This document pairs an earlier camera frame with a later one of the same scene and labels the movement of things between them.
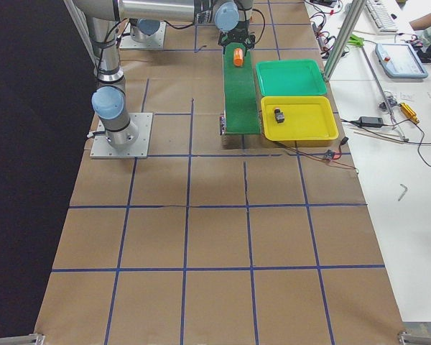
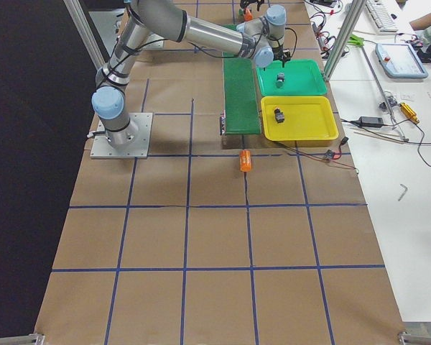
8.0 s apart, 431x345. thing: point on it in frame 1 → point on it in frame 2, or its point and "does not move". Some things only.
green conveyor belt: (241, 103) does not move
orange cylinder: (238, 57) → (246, 163)
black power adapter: (365, 121) does not move
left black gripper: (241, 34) → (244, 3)
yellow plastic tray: (298, 118) does not move
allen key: (404, 192) does not move
